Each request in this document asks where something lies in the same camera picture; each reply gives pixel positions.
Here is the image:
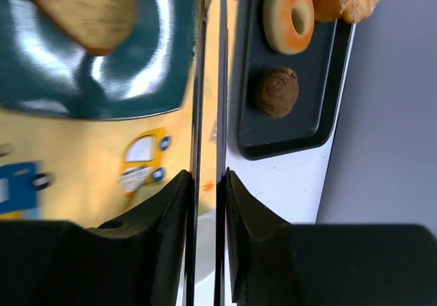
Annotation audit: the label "orange glazed donut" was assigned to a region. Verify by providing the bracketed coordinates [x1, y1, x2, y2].
[262, 0, 315, 55]

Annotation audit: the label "yellow vehicle print placemat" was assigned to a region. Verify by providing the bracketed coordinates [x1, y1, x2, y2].
[0, 0, 240, 230]

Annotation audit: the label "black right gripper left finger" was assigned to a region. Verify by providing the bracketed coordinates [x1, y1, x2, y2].
[1, 171, 191, 305]

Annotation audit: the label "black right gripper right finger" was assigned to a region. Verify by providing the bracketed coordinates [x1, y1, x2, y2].
[225, 171, 436, 305]

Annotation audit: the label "sliced seeded bread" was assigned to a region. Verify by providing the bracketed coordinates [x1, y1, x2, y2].
[32, 0, 138, 56]

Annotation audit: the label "brown chocolate muffin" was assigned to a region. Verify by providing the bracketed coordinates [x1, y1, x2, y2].
[255, 67, 299, 119]

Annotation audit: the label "metal tongs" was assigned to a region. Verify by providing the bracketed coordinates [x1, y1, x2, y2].
[183, 0, 228, 305]

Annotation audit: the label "black baking tray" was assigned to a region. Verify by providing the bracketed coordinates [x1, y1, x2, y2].
[236, 0, 356, 160]

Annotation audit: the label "teal square plate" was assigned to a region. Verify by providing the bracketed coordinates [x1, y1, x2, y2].
[1, 0, 196, 120]

